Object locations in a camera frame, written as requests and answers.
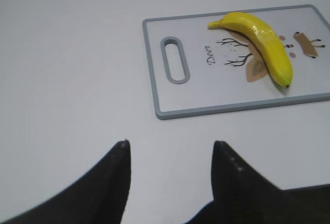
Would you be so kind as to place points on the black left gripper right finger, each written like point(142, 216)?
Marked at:
point(243, 195)

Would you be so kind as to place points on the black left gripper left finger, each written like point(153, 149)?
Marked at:
point(99, 196)

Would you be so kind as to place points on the yellow plastic banana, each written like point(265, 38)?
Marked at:
point(265, 40)

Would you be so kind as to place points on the white grey-rimmed cutting board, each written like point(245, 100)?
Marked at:
point(196, 71)

